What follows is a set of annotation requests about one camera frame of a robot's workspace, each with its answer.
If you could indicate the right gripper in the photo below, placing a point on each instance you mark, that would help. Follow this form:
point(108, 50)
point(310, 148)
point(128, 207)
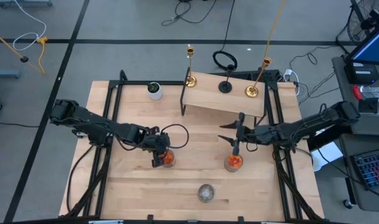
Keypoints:
point(249, 135)

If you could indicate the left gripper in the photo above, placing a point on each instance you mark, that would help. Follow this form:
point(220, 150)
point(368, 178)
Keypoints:
point(156, 140)

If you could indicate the silver jar candle orange wax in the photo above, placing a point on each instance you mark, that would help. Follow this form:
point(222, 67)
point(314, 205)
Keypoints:
point(170, 159)
point(234, 163)

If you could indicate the gold tall candlestick holder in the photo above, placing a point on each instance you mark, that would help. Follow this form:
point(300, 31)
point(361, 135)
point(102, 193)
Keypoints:
point(251, 91)
point(191, 81)

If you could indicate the black candlestick holder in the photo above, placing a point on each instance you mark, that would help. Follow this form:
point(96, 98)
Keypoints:
point(225, 87)

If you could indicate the silver jar candle pale wax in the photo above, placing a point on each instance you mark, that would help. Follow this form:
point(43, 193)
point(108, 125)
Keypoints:
point(206, 193)

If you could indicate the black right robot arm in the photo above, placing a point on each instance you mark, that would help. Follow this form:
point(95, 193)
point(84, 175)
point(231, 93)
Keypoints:
point(316, 121)

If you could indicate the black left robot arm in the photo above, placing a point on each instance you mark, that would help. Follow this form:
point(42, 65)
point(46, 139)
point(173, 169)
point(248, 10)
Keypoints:
point(92, 124)

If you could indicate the white pot with green plant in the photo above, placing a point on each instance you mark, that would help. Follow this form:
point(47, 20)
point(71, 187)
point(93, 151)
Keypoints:
point(155, 93)

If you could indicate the white power strip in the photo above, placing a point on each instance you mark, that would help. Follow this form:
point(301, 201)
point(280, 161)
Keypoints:
point(289, 74)

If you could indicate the red capped bottle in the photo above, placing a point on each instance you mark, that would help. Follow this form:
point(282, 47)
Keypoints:
point(357, 92)

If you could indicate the grey desk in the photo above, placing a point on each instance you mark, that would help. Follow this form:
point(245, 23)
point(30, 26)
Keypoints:
point(372, 124)

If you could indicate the black printer box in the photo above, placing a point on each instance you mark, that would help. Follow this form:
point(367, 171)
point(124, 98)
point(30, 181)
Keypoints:
point(362, 74)

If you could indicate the backlit keyboard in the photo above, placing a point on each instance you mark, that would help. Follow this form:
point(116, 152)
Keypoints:
point(374, 169)

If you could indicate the black floor fan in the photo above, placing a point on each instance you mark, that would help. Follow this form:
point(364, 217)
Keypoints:
point(357, 25)

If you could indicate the computer monitor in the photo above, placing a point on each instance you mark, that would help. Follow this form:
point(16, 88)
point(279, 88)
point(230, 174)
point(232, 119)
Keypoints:
point(376, 46)

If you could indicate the wooden shelf black metal frame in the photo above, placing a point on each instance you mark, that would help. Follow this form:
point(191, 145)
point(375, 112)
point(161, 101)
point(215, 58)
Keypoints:
point(214, 96)

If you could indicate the black metal table frame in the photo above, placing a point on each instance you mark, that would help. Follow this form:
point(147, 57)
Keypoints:
point(133, 82)

